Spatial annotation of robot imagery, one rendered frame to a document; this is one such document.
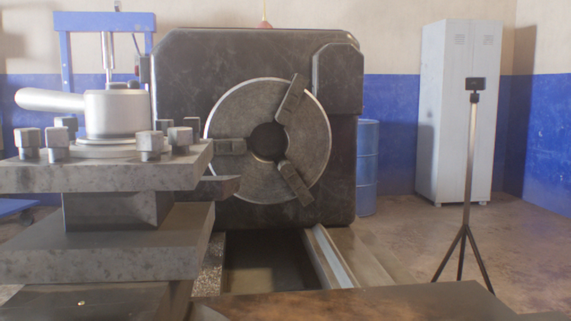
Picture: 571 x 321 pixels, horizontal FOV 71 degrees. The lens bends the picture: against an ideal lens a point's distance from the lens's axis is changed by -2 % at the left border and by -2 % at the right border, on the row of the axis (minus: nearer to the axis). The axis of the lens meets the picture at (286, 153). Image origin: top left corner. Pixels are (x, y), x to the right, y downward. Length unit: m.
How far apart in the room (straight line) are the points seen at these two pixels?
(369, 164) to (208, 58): 2.99
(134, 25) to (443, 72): 2.87
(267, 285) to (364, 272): 0.30
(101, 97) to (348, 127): 0.73
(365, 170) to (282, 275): 2.80
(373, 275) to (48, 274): 0.60
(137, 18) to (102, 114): 3.51
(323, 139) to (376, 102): 3.74
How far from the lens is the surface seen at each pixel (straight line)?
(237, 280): 1.08
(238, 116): 0.78
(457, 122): 4.34
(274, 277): 1.09
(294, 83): 0.77
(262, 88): 0.78
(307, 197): 0.80
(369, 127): 3.78
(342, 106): 0.97
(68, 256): 0.38
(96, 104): 0.41
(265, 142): 0.86
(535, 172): 4.94
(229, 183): 0.48
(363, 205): 3.89
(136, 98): 0.40
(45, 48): 4.69
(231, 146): 0.76
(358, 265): 0.88
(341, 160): 1.03
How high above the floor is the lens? 1.19
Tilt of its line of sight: 9 degrees down
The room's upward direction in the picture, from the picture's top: straight up
